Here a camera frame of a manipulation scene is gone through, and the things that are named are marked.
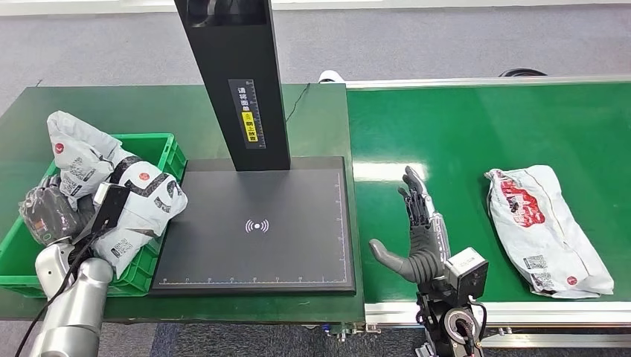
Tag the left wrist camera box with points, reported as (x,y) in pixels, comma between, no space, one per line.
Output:
(112,207)

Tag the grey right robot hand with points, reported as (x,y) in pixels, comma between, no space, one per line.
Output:
(426,256)

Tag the white round roller end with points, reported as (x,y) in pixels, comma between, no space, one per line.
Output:
(330,76)

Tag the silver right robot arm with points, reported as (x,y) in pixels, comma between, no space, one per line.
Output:
(456,325)

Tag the black inbound scanner machine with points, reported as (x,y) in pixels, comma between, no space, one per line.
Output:
(256,246)

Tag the green conveyor belt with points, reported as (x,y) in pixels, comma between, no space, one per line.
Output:
(468,128)

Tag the white package with red print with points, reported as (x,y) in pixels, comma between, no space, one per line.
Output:
(547,231)

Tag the green plastic crate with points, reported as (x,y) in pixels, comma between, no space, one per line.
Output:
(148,145)

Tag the white grey poly mailer package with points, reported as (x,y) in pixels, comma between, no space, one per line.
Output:
(84,148)

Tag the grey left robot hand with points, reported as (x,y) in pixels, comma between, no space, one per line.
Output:
(49,214)

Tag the aluminium conveyor frame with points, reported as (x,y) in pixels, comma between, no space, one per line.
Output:
(542,313)

